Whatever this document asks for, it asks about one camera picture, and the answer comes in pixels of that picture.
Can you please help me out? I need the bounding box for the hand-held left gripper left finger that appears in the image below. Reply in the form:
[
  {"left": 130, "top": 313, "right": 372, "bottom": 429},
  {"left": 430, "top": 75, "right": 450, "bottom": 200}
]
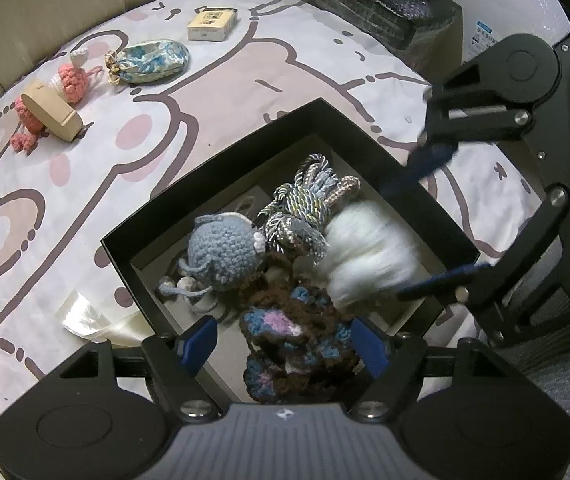
[{"left": 45, "top": 315, "right": 223, "bottom": 423}]

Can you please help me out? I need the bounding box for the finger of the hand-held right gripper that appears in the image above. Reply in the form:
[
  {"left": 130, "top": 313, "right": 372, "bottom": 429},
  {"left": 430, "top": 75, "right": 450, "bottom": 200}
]
[
  {"left": 396, "top": 185, "right": 570, "bottom": 347},
  {"left": 379, "top": 55, "right": 536, "bottom": 197}
]

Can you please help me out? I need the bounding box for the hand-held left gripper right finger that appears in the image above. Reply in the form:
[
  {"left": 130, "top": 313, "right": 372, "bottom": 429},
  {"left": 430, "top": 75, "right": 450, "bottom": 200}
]
[{"left": 349, "top": 317, "right": 523, "bottom": 423}]

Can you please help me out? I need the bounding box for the white yarn ball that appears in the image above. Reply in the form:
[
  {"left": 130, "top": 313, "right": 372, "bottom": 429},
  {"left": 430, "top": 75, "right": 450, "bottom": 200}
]
[{"left": 321, "top": 201, "right": 424, "bottom": 312}]

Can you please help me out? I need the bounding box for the dark brown blue crochet piece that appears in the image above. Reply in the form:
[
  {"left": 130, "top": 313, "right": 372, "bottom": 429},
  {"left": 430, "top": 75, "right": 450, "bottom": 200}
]
[{"left": 236, "top": 250, "right": 382, "bottom": 404}]

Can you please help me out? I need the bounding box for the grey crochet doll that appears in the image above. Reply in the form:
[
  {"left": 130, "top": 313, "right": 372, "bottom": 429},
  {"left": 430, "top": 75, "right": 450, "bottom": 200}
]
[{"left": 156, "top": 212, "right": 267, "bottom": 317}]

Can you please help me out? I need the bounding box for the black box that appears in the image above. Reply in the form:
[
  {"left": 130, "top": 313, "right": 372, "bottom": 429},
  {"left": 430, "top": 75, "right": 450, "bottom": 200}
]
[{"left": 100, "top": 97, "right": 482, "bottom": 407}]

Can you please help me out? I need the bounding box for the braided grey rope tassel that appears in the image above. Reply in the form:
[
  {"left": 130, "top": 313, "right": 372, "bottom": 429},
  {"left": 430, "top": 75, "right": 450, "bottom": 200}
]
[{"left": 257, "top": 152, "right": 362, "bottom": 267}]

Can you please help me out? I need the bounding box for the small cream box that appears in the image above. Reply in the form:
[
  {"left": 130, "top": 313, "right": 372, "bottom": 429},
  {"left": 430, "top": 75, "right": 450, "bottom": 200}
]
[{"left": 186, "top": 6, "right": 241, "bottom": 43}]

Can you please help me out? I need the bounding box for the beige wooden block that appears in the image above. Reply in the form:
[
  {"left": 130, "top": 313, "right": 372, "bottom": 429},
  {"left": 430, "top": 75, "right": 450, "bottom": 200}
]
[{"left": 19, "top": 80, "right": 84, "bottom": 144}]

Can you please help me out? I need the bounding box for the blue floral pouch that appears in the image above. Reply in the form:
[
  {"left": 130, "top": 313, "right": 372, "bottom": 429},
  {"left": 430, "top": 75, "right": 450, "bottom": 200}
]
[{"left": 104, "top": 38, "right": 192, "bottom": 87}]

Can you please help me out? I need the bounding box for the pink crochet doll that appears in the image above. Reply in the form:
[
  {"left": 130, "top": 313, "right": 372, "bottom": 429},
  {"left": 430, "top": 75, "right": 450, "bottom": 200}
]
[{"left": 9, "top": 47, "right": 104, "bottom": 154}]

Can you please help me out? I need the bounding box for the white ribbon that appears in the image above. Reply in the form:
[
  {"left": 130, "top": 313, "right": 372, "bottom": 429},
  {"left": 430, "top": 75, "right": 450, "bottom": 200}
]
[{"left": 55, "top": 287, "right": 155, "bottom": 349}]

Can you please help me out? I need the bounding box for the white bubble mailer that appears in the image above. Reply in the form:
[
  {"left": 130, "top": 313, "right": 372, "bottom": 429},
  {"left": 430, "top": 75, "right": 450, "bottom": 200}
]
[{"left": 442, "top": 0, "right": 570, "bottom": 70}]

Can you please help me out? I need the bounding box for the black wrapped bundle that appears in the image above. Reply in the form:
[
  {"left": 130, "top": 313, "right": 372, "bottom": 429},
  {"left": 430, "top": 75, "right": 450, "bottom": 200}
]
[{"left": 260, "top": 0, "right": 463, "bottom": 52}]

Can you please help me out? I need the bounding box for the bear printed blanket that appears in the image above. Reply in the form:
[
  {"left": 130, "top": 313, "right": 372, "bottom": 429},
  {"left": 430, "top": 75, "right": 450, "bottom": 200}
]
[{"left": 0, "top": 0, "right": 550, "bottom": 397}]

